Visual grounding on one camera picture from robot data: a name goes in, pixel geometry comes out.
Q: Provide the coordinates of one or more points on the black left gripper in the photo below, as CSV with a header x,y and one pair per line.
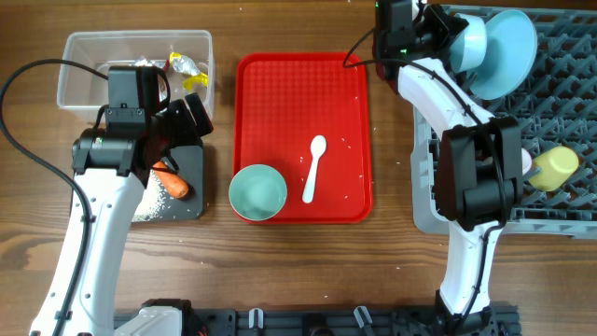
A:
x,y
186,131

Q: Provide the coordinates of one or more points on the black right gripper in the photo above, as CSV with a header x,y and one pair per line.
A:
x,y
443,26

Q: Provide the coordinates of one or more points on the light blue bowl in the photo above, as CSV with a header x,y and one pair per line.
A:
x,y
469,47

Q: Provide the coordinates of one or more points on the red snack wrapper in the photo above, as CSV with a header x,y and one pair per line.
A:
x,y
166,66

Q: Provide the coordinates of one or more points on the yellow snack wrapper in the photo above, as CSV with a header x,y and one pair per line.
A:
x,y
193,75

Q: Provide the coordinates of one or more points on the orange carrot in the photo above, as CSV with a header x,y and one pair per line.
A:
x,y
172,183

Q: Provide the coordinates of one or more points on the large light blue plate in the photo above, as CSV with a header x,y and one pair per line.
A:
x,y
510,55

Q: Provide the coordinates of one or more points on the white rice pile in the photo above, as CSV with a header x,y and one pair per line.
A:
x,y
155,202

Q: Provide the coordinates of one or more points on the green bowl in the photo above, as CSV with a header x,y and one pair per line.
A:
x,y
257,192

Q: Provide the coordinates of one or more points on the pink plastic cup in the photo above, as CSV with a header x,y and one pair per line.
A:
x,y
527,161

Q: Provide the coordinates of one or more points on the yellow plastic cup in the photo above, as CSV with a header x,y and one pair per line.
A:
x,y
555,167

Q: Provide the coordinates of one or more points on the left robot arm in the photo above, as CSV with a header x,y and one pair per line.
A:
x,y
112,166

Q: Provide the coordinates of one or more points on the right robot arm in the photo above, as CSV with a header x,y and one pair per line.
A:
x,y
479,173

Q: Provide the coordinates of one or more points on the clear plastic waste bin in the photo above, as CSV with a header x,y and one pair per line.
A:
x,y
82,94

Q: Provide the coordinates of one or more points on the black food waste tray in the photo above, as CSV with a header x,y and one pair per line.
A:
x,y
187,163

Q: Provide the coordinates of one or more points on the grey dishwasher rack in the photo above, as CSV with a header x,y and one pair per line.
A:
x,y
556,105

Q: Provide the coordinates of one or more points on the red plastic tray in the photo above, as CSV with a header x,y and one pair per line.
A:
x,y
283,100

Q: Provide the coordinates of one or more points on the white plastic spoon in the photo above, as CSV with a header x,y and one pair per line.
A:
x,y
318,149

